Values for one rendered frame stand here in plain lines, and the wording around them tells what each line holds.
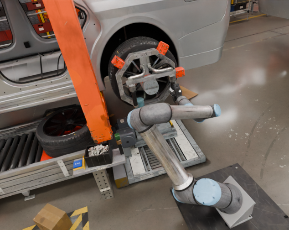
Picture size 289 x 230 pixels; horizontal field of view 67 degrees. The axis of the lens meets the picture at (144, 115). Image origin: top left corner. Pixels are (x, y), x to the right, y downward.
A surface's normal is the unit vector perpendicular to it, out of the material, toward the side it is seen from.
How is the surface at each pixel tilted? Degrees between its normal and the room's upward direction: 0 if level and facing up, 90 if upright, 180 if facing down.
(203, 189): 40
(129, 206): 0
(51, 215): 0
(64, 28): 90
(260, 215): 0
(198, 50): 90
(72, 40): 90
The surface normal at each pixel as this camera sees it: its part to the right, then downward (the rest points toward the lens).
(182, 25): 0.23, 0.52
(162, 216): -0.14, -0.82
